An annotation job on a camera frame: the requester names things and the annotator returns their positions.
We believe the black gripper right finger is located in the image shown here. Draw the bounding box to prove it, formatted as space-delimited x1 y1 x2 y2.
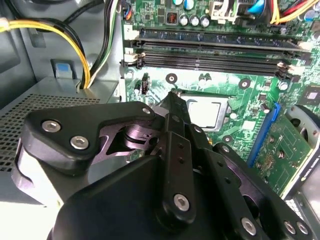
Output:
184 123 313 240

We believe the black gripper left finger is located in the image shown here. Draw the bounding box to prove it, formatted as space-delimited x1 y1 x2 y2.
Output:
19 91 199 226

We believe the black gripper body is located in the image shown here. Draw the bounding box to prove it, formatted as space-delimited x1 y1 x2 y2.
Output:
48 154 241 240

